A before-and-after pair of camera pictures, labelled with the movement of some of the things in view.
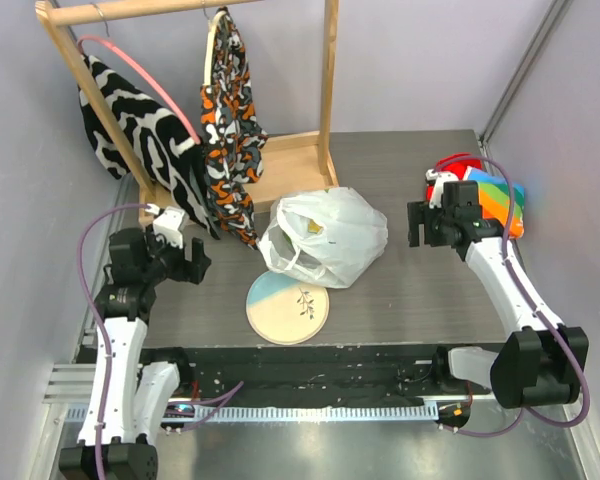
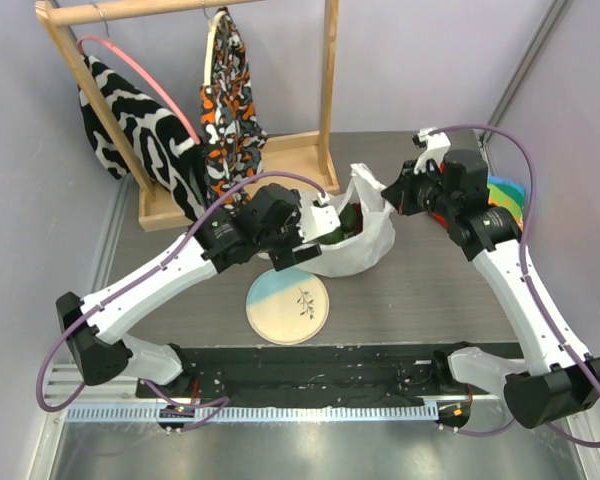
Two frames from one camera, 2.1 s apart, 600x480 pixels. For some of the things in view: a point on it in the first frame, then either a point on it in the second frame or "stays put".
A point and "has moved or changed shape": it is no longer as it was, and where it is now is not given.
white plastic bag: x=330 y=237 has moved or changed shape
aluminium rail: x=70 y=384 stays put
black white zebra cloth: x=169 y=156 stays put
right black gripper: x=421 y=225 to x=397 y=191
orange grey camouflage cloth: x=234 y=137 stays put
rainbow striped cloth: x=494 y=200 stays put
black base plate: x=297 y=376 stays put
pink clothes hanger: x=120 y=52 stays put
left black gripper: x=192 y=271 to x=287 y=257
